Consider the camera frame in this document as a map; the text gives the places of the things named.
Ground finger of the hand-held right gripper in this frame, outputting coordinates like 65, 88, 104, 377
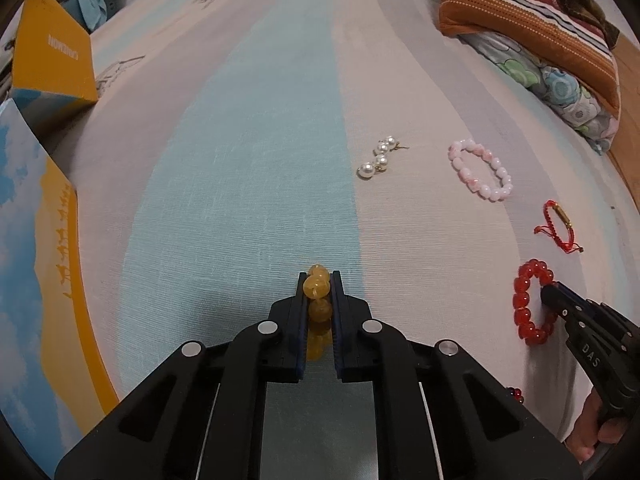
541, 281, 596, 322

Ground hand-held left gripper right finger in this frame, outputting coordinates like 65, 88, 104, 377
332, 270, 584, 480

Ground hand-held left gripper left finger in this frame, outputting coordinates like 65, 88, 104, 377
55, 272, 307, 480

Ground yellow bead bracelet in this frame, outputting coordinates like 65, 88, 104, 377
302, 263, 333, 362

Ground person's right hand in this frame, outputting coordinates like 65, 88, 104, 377
565, 390, 627, 464

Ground pearl earring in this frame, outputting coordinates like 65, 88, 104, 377
374, 135, 411, 156
356, 155, 390, 179

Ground striped bed sheet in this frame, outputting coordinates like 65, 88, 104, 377
47, 0, 638, 480

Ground floral quilt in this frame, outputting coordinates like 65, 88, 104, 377
462, 32, 619, 155

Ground orange cardboard box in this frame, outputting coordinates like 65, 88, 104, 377
10, 0, 100, 137

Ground blue cloth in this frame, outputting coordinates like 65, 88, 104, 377
62, 0, 122, 29

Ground red string bracelet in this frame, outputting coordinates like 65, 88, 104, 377
534, 200, 584, 254

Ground pink bead bracelet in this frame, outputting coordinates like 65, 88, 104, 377
448, 138, 514, 202

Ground wooden bed frame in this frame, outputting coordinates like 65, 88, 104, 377
606, 35, 640, 206

